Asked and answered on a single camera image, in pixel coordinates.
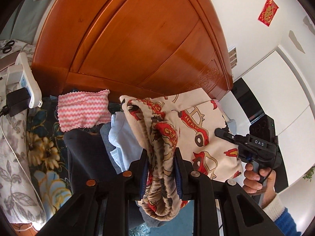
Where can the teal floral plush blanket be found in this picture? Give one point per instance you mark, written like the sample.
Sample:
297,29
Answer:
48,154

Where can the orange wooden headboard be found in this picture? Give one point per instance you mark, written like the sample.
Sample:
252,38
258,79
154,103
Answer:
140,48

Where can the dark navy folded garment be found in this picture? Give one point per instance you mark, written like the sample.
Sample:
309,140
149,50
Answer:
89,163

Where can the person right hand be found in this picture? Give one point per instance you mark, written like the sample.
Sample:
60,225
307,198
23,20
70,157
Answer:
252,184

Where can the blue white sleeve forearm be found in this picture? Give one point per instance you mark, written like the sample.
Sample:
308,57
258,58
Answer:
279,214

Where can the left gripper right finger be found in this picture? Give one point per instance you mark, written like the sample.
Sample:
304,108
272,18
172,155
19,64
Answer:
219,206

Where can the red fu wall sticker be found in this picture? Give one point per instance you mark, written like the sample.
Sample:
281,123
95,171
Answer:
268,12

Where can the pink white zigzag towel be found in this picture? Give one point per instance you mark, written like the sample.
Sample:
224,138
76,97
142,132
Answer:
83,110

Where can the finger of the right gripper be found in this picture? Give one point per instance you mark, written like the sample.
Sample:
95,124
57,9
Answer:
220,133

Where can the white power strip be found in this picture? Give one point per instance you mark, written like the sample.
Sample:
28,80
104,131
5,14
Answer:
21,73

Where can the black power adapter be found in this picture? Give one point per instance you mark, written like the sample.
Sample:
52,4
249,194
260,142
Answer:
17,101

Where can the cream cartoon print garment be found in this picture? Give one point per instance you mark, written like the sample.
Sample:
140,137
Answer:
184,122

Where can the white glossy wardrobe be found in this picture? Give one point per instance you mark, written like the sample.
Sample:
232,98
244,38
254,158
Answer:
270,89

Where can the grey leaf print sheet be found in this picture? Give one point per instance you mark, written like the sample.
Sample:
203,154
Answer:
19,199

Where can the black scissors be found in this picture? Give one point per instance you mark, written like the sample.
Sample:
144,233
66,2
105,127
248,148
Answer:
7,47

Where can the light blue folded garment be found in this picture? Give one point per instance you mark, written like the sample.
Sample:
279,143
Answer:
126,146

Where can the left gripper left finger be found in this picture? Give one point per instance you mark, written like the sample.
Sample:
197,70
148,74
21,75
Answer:
101,209

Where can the wall switch panel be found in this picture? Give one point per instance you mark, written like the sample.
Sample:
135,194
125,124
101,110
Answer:
232,56

